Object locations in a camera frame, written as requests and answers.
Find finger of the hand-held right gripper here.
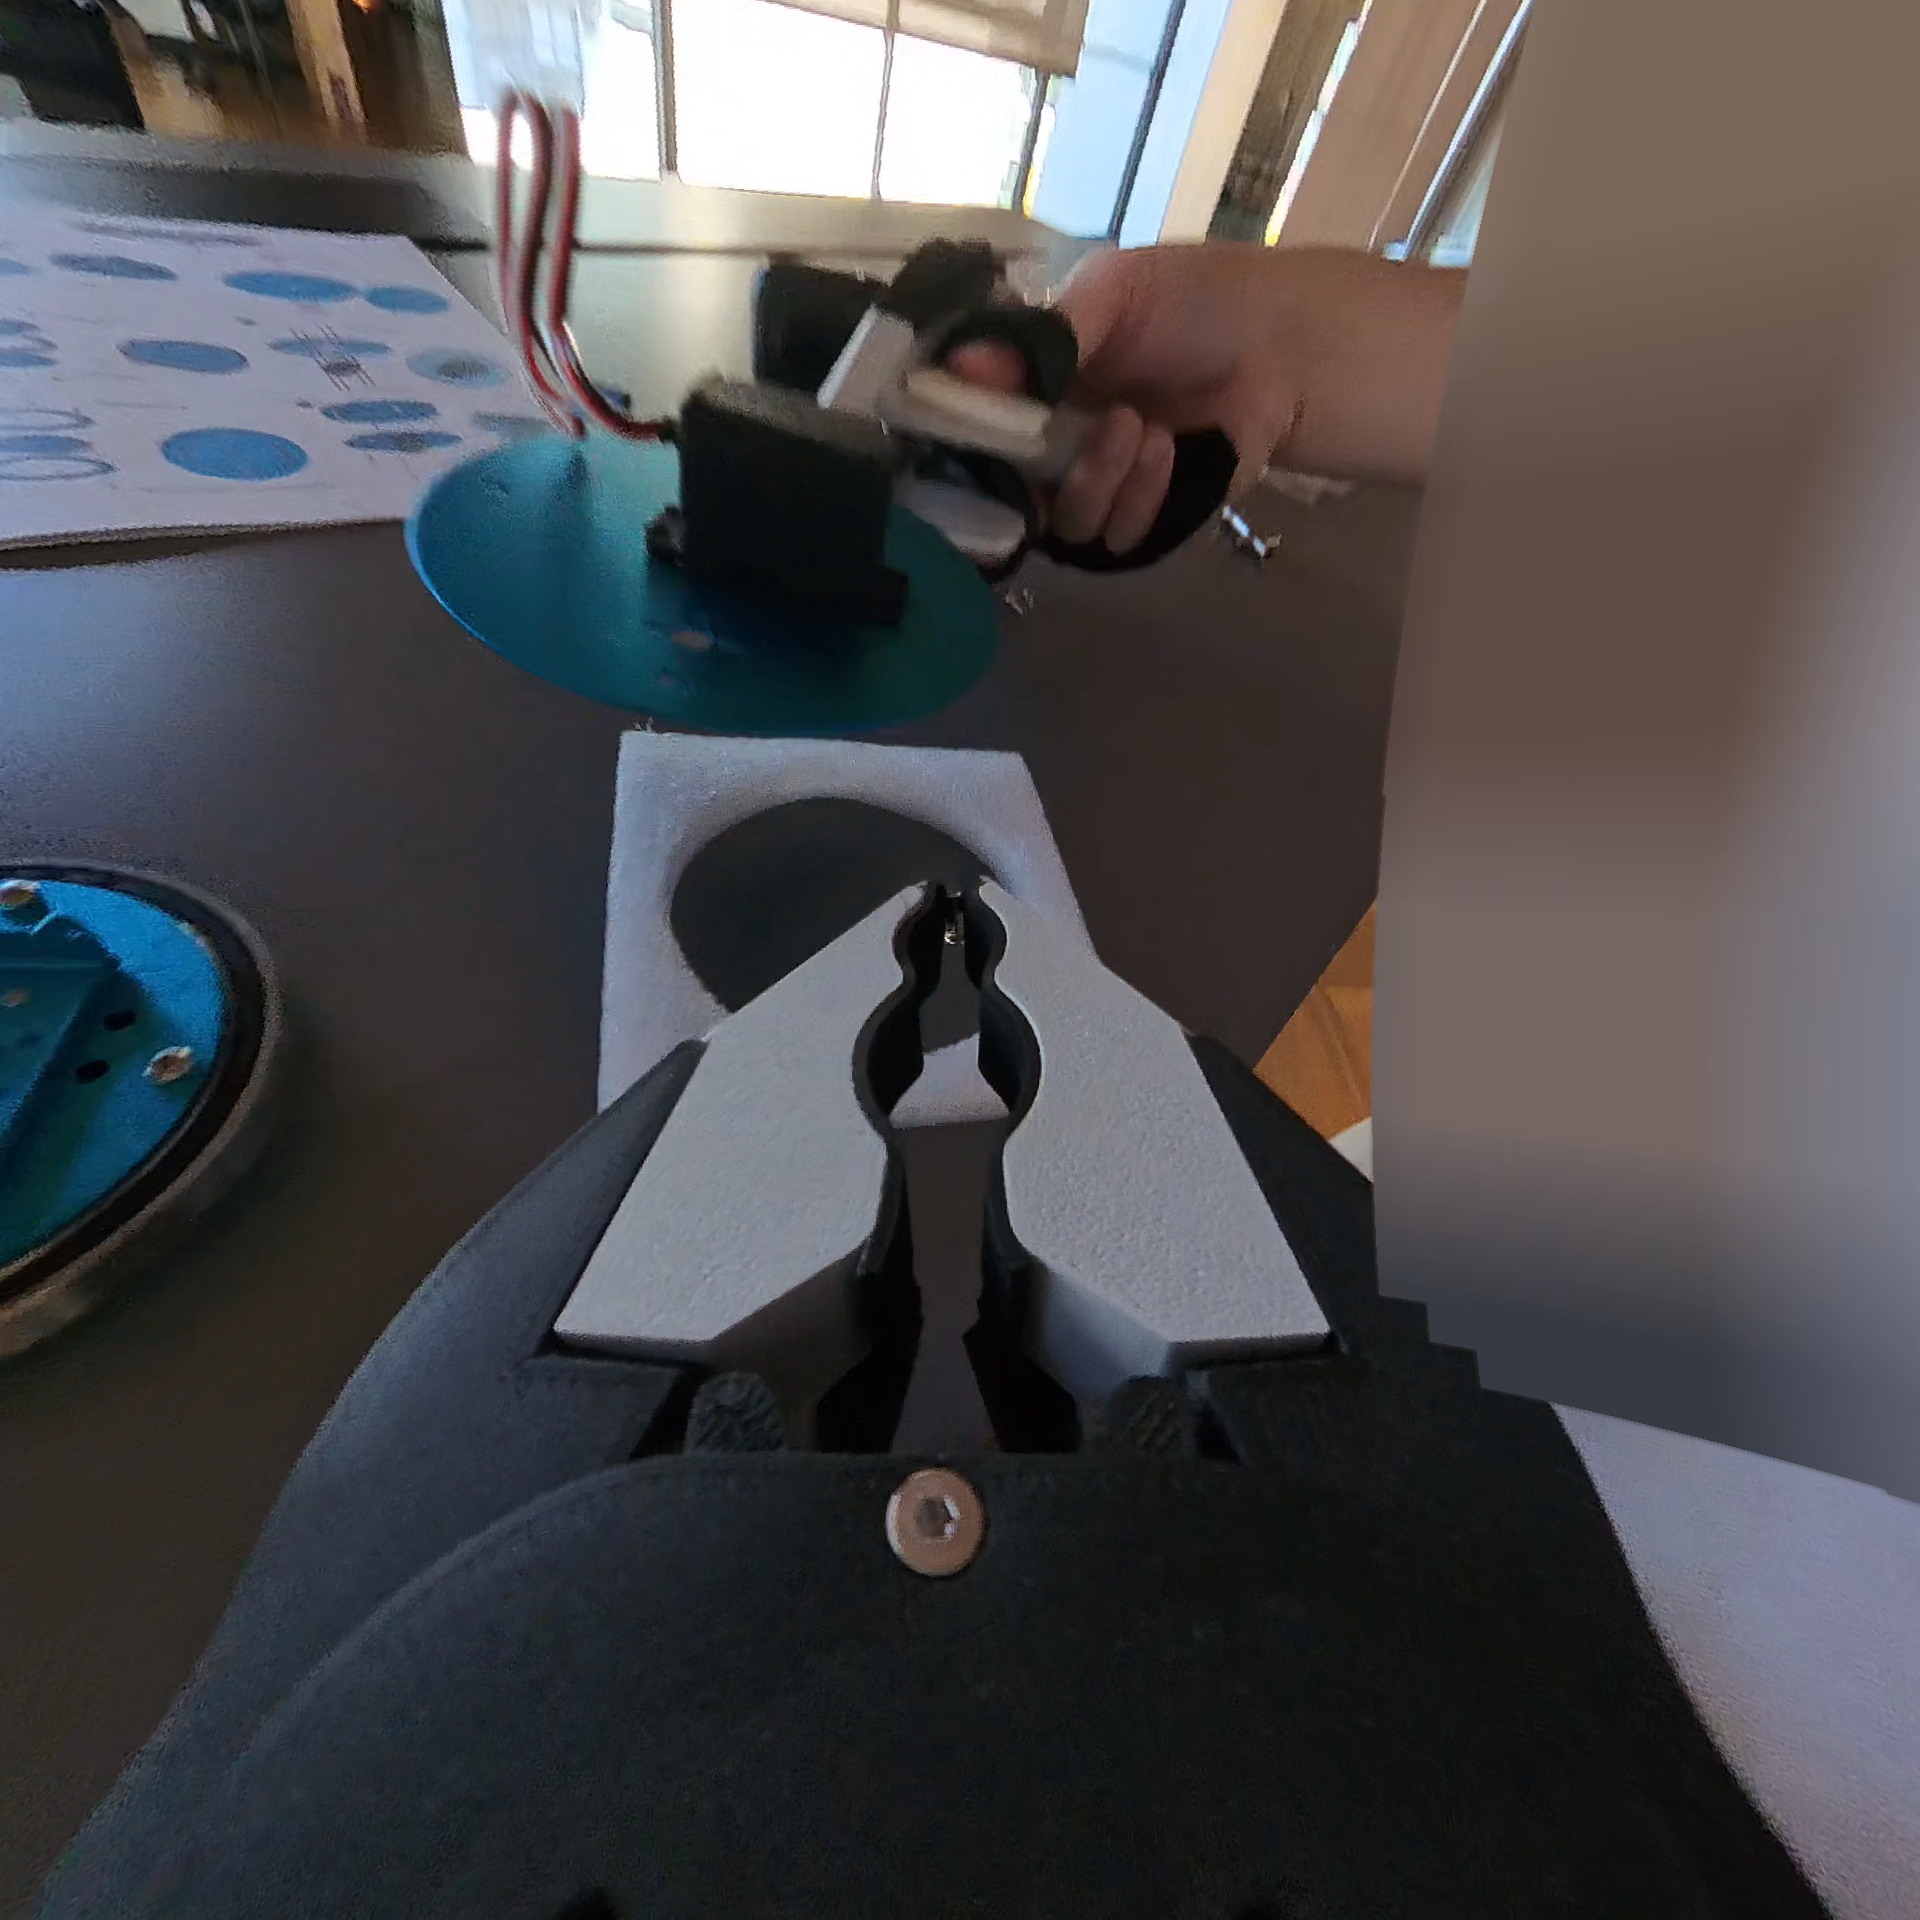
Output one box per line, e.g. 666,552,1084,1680
817,304,944,421
894,369,1060,498

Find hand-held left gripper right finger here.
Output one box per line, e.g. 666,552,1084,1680
964,881,1337,1452

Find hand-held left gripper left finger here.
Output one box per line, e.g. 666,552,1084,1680
555,881,942,1408

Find black servo motor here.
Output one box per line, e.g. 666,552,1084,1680
644,382,919,633

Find white foam block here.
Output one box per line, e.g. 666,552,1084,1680
596,728,1100,1116

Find blue round metal plate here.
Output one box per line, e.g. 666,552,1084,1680
406,433,1006,738

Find person's right forearm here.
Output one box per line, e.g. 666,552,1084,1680
1283,246,1471,490

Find dark grey desk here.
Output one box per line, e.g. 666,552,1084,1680
0,118,1424,1853

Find person's right hand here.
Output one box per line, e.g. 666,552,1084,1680
951,245,1312,552

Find bright window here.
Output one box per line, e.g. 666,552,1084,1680
662,0,1191,208

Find white printed paper sheet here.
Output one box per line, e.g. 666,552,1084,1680
0,191,522,552

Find red white servo cable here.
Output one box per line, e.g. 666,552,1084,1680
491,89,682,448

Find blue round base silver ring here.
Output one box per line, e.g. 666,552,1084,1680
0,858,289,1365

